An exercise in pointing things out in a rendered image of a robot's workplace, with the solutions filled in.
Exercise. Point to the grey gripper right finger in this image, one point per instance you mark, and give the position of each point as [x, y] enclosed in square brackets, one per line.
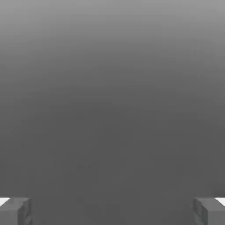
[211, 212]

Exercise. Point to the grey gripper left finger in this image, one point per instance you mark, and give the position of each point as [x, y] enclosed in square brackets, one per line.
[12, 212]

